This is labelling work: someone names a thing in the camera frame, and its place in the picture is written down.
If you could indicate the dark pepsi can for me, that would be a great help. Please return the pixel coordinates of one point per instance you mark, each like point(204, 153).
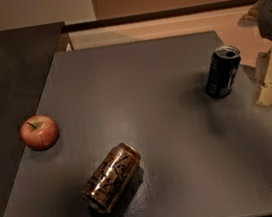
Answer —
point(224, 64)

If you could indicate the red apple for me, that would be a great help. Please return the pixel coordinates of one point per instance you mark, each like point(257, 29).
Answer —
point(39, 132)

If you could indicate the orange lacroix can lying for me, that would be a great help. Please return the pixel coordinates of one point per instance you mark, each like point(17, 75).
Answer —
point(105, 187)

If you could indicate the dark side counter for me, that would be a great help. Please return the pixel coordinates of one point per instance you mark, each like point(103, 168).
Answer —
point(25, 57)

